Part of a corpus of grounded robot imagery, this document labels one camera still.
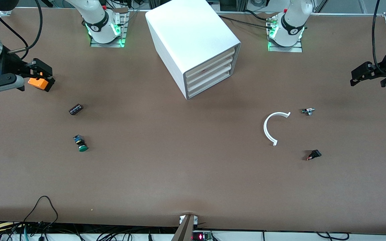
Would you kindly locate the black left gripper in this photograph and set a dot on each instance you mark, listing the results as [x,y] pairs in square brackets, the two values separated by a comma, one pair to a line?
[379,71]

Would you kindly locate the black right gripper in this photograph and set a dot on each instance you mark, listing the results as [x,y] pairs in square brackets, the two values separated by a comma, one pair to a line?
[11,63]

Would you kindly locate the green push button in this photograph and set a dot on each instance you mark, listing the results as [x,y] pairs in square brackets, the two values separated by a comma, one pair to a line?
[82,146]

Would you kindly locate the white plastic drawer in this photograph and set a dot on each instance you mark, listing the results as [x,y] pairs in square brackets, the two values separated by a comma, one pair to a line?
[213,68]
[213,62]
[213,81]
[213,75]

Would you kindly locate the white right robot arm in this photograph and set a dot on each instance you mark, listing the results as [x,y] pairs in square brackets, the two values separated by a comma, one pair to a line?
[95,13]

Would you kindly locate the white drawer cabinet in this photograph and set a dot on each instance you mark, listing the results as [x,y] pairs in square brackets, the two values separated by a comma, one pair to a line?
[186,30]

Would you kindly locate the black cylindrical component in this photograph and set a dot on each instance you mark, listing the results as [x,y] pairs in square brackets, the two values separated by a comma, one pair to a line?
[76,109]

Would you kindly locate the chrome tee fitting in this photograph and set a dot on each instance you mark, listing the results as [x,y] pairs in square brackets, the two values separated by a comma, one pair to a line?
[308,111]

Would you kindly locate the white semicircular clamp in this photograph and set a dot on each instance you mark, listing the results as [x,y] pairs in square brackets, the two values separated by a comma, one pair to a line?
[266,129]

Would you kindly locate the device with red display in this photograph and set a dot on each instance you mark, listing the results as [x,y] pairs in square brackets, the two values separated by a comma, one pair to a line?
[201,236]

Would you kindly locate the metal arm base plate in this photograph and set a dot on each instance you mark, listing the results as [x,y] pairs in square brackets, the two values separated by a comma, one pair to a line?
[106,45]
[286,49]

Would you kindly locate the black rocker switch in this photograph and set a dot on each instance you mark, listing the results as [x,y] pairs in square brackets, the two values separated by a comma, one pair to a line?
[314,154]

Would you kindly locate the brown camera mount post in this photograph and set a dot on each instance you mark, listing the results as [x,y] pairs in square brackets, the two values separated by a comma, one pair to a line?
[184,231]

